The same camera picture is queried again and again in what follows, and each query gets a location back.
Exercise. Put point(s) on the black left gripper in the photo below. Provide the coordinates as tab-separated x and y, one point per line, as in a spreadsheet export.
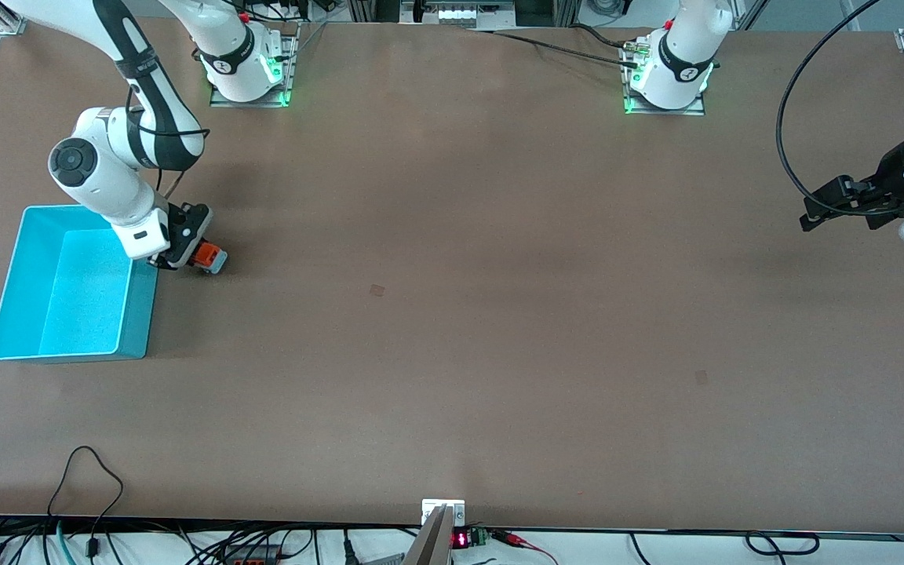
889	182

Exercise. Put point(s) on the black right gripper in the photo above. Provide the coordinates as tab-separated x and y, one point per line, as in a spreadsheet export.
186	232

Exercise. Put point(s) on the orange toy bus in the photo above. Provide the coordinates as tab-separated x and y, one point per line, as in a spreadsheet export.
207	255

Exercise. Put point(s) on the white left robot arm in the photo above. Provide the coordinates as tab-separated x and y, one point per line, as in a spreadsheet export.
679	63

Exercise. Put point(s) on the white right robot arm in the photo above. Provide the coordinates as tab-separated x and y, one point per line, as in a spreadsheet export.
99	180

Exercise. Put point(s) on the blue plastic box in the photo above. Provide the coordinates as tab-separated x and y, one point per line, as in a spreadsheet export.
67	298

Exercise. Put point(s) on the black power strip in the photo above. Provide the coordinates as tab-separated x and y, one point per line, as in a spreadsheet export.
252	555

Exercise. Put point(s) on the red digit display module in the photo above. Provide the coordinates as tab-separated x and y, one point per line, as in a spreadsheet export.
460	540

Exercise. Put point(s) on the green terminal block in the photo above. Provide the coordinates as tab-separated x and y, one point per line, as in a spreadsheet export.
479	537

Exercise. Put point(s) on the red clip lead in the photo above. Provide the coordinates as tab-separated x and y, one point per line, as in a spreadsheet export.
519	541

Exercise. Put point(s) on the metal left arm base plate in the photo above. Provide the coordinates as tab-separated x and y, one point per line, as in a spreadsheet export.
695	108

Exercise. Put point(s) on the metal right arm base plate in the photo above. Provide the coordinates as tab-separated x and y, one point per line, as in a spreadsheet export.
291	71

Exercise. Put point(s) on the small aluminium corner bracket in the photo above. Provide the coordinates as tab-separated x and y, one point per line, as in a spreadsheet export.
11	23

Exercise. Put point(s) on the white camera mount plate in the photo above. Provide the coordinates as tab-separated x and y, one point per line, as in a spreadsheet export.
430	506

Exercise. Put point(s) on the grey camera mount bar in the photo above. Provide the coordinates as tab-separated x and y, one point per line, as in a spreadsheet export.
432	541

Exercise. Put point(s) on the aluminium frame rack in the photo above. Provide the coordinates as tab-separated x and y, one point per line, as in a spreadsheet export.
468	12

